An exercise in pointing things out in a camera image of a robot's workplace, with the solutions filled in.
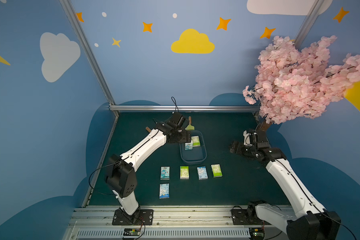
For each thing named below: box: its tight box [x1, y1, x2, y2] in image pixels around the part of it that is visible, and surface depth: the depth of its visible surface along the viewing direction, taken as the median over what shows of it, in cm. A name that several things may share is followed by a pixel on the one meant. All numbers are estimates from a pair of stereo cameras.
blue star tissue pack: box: [197, 166, 209, 180], surface depth 90 cm
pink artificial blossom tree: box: [243, 35, 360, 130], surface depth 67 cm
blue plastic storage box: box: [179, 130, 207, 163], surface depth 100 cm
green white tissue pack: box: [180, 166, 189, 180], surface depth 90 cm
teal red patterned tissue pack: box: [160, 166, 170, 180], surface depth 89 cm
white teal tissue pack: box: [184, 140, 193, 151], surface depth 98 cm
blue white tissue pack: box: [159, 183, 170, 199], surface depth 82 cm
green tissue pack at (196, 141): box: [191, 135, 201, 147], surface depth 103 cm
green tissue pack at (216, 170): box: [211, 164, 223, 178], surface depth 90 cm
